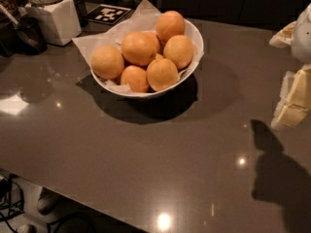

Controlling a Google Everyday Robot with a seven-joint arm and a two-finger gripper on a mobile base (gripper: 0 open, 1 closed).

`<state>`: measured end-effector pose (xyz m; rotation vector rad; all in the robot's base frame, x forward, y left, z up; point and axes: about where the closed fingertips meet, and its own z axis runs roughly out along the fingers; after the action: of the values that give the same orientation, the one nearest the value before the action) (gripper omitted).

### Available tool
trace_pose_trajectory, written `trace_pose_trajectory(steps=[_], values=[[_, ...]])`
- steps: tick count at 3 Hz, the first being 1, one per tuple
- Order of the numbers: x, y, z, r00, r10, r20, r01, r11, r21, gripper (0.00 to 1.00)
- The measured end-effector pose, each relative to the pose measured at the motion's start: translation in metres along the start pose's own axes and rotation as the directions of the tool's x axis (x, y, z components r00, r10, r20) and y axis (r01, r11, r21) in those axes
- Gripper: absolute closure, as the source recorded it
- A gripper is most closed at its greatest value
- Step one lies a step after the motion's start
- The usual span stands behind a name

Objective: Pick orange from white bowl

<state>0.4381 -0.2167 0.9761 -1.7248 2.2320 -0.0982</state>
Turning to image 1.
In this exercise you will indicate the white ceramic bowl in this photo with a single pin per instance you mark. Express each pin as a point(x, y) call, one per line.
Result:
point(114, 36)

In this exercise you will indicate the white square canister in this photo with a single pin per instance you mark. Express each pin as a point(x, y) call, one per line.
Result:
point(59, 23)

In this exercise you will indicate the grey shoe under table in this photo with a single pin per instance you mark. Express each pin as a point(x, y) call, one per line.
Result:
point(47, 201)

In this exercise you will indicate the orange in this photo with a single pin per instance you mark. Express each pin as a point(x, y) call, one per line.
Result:
point(136, 78)
point(161, 74)
point(138, 48)
point(107, 62)
point(170, 24)
point(179, 49)

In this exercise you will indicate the white paper bowl liner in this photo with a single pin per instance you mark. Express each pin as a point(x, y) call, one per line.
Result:
point(145, 13)

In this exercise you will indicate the dark cup behind canister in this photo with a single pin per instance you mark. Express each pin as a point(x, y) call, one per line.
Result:
point(80, 6)

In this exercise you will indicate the black white marker tile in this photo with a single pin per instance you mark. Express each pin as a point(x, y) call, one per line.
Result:
point(107, 14)

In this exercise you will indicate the black pan with handle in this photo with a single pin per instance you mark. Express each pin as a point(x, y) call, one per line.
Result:
point(28, 31)

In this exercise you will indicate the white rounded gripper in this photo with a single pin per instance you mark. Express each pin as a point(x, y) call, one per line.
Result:
point(301, 38)

